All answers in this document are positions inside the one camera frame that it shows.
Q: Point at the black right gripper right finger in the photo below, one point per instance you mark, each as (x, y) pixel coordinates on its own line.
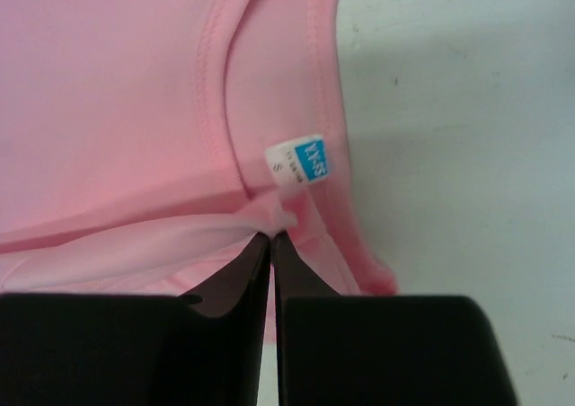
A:
(380, 350)

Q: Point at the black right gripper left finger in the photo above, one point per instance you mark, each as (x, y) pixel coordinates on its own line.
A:
(200, 348)

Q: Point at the pink t shirt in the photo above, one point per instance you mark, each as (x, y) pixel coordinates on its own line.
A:
(144, 143)

